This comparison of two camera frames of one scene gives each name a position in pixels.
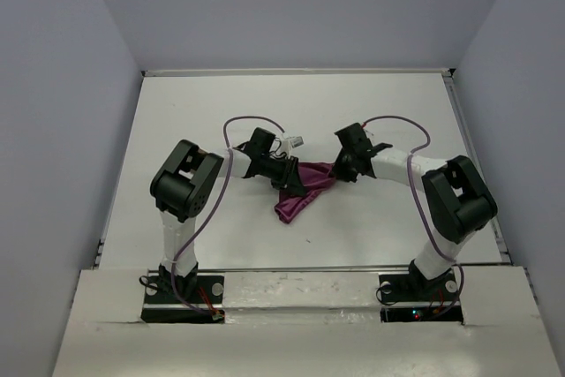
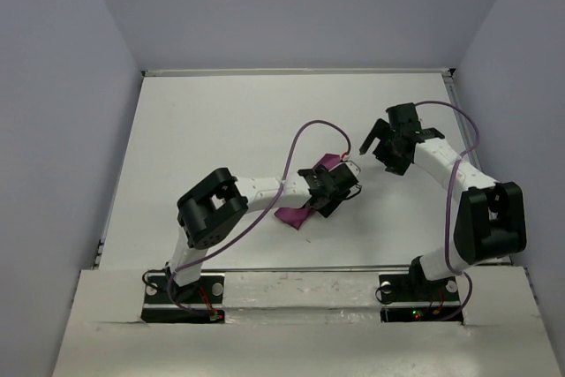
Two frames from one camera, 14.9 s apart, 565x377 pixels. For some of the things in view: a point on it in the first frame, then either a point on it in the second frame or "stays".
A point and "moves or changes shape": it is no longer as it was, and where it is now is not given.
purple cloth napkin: [314, 177] moves or changes shape
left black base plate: [206, 305] stays
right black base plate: [403, 299] stays
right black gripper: [341, 172] → [397, 165]
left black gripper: [289, 176] → [332, 204]
